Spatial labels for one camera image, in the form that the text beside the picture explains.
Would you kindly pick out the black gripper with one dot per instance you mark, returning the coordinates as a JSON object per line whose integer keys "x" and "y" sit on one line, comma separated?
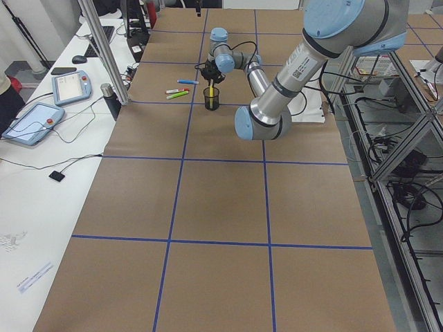
{"x": 211, "y": 74}

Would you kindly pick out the yellow highlighter pen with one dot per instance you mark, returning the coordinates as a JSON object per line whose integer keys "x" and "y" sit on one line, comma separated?
{"x": 211, "y": 93}

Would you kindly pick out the blue marker pen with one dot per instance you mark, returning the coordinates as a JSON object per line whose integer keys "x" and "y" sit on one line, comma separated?
{"x": 192, "y": 82}

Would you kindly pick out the green highlighter pen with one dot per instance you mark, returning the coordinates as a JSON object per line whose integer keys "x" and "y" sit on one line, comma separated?
{"x": 177, "y": 95}

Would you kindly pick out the red white marker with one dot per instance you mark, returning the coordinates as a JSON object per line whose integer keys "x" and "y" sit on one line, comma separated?
{"x": 174, "y": 91}

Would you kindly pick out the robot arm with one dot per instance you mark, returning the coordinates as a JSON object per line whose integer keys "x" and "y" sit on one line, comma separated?
{"x": 368, "y": 27}

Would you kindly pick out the black mesh pen cup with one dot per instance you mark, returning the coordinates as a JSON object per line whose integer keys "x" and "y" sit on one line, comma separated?
{"x": 214, "y": 105}

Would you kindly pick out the dark water bottle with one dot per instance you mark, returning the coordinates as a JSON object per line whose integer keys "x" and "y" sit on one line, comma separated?
{"x": 111, "y": 100}

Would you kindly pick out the black computer mouse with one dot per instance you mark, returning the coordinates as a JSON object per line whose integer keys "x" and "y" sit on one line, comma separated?
{"x": 79, "y": 59}

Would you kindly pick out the far teach pendant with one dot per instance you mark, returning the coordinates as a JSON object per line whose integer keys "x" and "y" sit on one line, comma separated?
{"x": 71, "y": 87}

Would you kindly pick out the teach pendant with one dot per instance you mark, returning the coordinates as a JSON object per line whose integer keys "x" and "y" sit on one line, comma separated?
{"x": 34, "y": 125}
{"x": 71, "y": 87}

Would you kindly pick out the black smartphone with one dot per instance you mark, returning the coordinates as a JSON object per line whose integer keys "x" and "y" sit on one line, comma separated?
{"x": 63, "y": 70}

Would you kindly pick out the near teach pendant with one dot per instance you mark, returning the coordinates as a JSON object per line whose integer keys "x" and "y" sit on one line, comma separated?
{"x": 34, "y": 125}

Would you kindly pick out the small black square pad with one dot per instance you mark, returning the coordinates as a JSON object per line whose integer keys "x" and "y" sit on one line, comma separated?
{"x": 56, "y": 176}

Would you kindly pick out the aluminium frame post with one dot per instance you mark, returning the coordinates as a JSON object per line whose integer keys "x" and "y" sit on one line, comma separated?
{"x": 104, "y": 50}

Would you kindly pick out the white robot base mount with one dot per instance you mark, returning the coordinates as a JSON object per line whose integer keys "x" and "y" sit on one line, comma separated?
{"x": 307, "y": 105}

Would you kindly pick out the aluminium frame rack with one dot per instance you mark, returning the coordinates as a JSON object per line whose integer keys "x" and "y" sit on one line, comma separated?
{"x": 393, "y": 140}

